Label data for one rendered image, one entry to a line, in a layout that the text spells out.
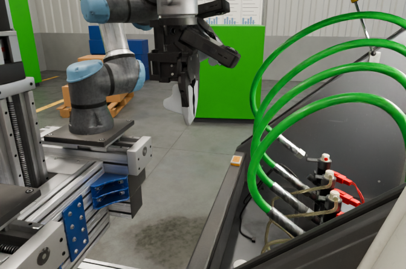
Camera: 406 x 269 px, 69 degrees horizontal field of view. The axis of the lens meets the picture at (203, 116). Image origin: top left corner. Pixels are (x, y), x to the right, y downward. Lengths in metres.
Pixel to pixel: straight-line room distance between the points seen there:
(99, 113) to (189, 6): 0.61
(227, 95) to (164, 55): 3.47
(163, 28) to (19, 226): 0.52
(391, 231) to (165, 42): 0.45
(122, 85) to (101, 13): 0.32
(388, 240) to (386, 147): 0.73
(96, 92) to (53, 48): 8.13
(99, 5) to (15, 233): 0.56
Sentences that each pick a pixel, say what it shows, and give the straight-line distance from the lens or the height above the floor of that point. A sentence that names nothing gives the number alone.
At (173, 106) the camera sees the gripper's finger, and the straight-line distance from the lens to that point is 0.60.
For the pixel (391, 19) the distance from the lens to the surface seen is 0.69.
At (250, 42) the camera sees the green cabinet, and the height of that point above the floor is 1.10.
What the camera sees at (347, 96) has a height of 1.31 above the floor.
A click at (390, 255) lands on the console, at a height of 1.19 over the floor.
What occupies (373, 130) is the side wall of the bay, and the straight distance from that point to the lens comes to 1.08.
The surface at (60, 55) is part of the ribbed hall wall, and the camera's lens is 9.07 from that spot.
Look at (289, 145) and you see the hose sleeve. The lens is 0.73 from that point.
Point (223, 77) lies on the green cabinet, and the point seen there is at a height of 0.65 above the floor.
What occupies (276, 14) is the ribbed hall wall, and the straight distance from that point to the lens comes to 7.12.
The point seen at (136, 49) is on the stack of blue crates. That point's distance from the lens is 6.89.
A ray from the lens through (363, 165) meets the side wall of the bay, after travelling 1.12.
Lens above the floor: 1.41
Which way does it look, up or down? 19 degrees down
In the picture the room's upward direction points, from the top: straight up
